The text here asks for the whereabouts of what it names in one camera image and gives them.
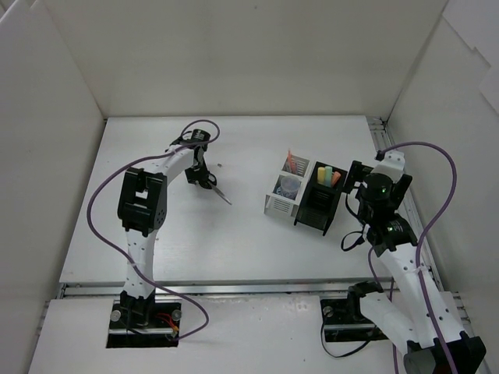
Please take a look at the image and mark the black handled scissors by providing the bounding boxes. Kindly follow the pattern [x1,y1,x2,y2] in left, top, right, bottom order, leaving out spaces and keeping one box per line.
[207,173,232,206]

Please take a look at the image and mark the orange capped glue stick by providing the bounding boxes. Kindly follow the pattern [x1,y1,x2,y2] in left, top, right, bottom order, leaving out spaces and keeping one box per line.
[331,171,342,185]

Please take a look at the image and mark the green highlighter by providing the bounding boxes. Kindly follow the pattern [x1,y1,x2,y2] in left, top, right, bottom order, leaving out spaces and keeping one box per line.
[324,166,334,185]

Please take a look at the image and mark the yellow highlighter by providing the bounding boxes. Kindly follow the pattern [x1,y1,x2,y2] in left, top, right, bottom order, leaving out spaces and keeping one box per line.
[317,167,326,185]

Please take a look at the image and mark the small clear glitter jar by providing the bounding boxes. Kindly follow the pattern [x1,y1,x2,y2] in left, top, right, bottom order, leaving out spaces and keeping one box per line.
[279,175,301,198]

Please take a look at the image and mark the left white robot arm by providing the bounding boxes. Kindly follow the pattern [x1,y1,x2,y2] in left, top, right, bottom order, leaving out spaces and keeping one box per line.
[118,129,217,327]

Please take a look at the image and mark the white slotted pen holder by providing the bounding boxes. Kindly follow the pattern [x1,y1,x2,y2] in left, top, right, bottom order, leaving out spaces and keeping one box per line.
[264,153,312,221]

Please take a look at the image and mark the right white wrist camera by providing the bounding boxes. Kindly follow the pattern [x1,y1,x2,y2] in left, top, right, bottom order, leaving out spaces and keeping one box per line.
[372,150,405,182]

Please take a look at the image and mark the aluminium right rail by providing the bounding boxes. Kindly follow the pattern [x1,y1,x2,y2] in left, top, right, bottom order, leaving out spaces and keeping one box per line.
[368,116,488,374]

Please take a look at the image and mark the aluminium rail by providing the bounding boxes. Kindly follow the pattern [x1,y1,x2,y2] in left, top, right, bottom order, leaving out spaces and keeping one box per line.
[368,116,488,374]
[55,277,372,298]

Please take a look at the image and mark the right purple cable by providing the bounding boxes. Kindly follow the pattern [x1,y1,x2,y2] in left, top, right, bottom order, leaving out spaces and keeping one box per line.
[368,141,459,374]

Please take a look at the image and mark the purple cable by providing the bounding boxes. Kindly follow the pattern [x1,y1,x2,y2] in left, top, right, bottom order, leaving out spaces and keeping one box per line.
[86,119,220,339]
[368,141,459,374]

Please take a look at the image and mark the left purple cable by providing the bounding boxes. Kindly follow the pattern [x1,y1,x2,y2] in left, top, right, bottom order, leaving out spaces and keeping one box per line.
[86,119,220,339]

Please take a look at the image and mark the aluminium front rail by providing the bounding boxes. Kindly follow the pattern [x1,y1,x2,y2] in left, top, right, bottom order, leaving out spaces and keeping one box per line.
[55,277,372,298]

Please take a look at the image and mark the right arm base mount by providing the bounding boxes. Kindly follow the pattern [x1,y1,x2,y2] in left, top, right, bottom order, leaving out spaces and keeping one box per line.
[320,280,388,359]

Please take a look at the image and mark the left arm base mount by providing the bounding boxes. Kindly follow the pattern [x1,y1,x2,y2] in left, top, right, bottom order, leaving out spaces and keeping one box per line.
[106,301,182,349]

